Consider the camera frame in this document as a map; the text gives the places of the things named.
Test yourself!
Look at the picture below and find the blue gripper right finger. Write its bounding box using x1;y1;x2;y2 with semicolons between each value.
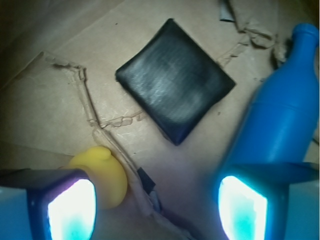
216;163;320;240

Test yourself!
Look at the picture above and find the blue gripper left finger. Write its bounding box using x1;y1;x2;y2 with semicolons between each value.
0;168;97;240

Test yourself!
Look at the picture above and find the yellow rubber duck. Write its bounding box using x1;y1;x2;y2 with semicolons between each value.
67;146;128;210

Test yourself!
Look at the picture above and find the blue plastic bottle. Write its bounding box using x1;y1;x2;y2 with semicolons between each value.
226;23;320;164

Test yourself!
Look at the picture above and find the brown paper bag bin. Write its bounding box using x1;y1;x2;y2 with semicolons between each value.
0;0;319;240

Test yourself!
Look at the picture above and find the black square leather pouch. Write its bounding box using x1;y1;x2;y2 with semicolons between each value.
115;18;236;146

